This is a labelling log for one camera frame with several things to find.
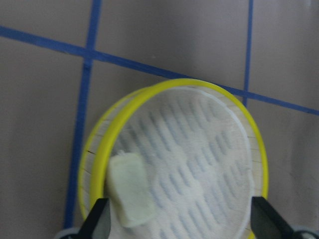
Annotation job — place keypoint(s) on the yellow steamer basket centre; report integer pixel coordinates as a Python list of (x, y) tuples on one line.
[(201, 151)]

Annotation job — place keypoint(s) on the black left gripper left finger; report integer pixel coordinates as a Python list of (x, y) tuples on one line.
[(98, 223)]

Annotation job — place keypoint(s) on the white bun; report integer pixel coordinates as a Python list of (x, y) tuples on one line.
[(129, 188)]

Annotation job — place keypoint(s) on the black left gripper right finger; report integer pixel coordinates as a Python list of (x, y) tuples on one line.
[(267, 223)]

